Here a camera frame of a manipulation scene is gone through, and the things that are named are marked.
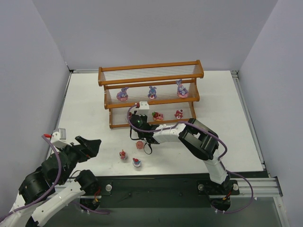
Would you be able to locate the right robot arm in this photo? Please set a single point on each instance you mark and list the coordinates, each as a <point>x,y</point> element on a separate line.
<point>201,141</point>

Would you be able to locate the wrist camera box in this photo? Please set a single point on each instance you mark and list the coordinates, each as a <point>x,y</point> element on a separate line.
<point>141,108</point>
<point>58,138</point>

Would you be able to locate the wooden three-tier shelf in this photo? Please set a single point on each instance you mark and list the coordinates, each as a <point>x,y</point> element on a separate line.
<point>169,89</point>

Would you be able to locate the purple bunny holding cake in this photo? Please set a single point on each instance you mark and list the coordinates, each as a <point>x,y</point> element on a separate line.
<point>152,93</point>

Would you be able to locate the blue red cupcake toy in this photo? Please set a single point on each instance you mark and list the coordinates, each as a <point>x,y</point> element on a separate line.
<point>137,162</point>

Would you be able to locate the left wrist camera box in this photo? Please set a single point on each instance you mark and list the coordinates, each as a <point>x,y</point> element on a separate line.
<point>58,138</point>

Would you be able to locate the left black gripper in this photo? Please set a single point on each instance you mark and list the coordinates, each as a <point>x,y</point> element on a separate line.
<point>80,148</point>

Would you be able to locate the purple bunny sitting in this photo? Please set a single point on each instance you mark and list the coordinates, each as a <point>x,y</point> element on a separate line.
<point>182,92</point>

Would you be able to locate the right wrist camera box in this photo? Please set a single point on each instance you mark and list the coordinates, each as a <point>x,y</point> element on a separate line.
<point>141,108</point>

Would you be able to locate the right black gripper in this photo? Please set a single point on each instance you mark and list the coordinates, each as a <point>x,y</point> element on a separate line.
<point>133,116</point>

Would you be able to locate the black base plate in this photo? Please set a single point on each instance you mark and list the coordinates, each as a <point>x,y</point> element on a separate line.
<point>162,191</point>

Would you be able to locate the pink round bear toy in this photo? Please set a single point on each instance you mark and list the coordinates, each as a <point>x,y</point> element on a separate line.
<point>139,145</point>

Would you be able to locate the pink bear with cream hat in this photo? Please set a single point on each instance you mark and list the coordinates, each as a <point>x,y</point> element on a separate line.
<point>179,114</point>

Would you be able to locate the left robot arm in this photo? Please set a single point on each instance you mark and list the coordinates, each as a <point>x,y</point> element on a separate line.
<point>37,201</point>

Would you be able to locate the strawberry bear tart toy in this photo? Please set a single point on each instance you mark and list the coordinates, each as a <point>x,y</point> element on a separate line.
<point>157,116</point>

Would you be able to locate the small red strawberry bear toy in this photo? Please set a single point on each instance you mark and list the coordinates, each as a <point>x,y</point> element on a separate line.
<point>123,155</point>

